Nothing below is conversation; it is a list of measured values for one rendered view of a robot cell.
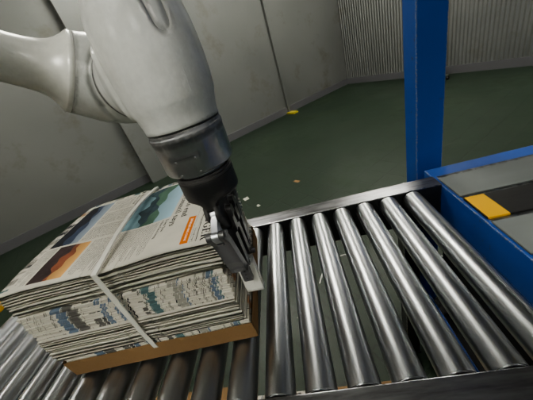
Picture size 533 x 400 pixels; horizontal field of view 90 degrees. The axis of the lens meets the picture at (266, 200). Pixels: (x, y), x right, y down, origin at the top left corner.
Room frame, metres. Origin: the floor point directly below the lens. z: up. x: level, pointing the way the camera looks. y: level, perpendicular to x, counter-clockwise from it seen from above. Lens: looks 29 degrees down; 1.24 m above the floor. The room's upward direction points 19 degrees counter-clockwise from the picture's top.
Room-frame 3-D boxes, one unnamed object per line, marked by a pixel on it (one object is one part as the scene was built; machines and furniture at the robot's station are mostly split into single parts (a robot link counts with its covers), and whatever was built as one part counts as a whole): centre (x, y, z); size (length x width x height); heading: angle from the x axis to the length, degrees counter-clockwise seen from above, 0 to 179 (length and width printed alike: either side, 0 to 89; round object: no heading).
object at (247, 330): (0.46, 0.15, 0.83); 0.29 x 0.16 x 0.04; 173
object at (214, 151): (0.34, 0.07, 1.16); 0.09 x 0.09 x 0.06
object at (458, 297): (0.38, -0.28, 0.77); 0.47 x 0.05 x 0.05; 170
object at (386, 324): (0.40, -0.15, 0.77); 0.47 x 0.05 x 0.05; 170
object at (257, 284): (0.33, 0.07, 0.93); 0.03 x 0.01 x 0.07; 80
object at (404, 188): (0.72, 0.19, 0.74); 1.34 x 0.05 x 0.12; 80
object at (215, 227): (0.30, 0.07, 1.07); 0.05 x 0.02 x 0.05; 170
